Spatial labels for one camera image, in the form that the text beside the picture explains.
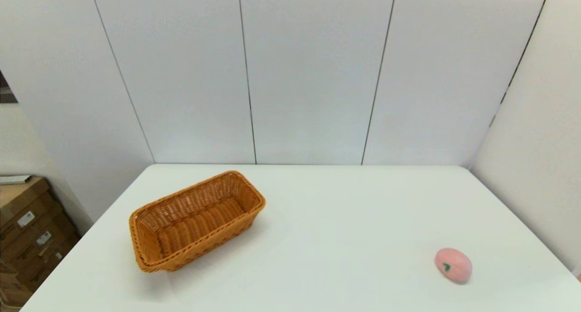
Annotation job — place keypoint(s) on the orange woven wicker basket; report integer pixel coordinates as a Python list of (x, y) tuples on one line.
[(195, 221)]

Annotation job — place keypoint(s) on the pink plush peach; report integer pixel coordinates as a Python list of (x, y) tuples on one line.
[(456, 266)]

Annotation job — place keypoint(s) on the white flat board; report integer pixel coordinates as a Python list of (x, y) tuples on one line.
[(13, 179)]

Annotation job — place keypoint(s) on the dark wall fixture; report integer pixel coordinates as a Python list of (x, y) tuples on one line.
[(5, 94)]

